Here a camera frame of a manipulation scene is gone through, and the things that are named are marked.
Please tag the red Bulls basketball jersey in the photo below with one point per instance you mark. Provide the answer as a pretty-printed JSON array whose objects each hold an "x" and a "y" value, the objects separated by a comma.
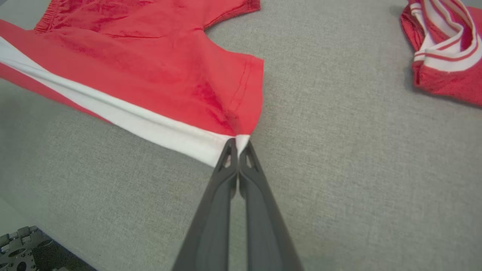
[{"x": 448, "y": 56}]

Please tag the grey fabric sofa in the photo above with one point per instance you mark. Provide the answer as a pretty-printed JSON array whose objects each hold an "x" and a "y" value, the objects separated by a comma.
[{"x": 357, "y": 169}]

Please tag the red shorts with white stripe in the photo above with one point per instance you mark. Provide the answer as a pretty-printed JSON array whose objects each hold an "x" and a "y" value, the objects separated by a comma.
[{"x": 150, "y": 64}]

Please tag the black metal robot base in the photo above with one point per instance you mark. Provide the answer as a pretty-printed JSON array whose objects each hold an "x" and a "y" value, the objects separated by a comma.
[{"x": 41, "y": 256}]

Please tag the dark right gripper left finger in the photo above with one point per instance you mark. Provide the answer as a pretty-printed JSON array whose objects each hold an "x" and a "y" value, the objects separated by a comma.
[{"x": 211, "y": 226}]

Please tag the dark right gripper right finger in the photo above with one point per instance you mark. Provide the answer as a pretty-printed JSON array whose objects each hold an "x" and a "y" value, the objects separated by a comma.
[{"x": 263, "y": 226}]

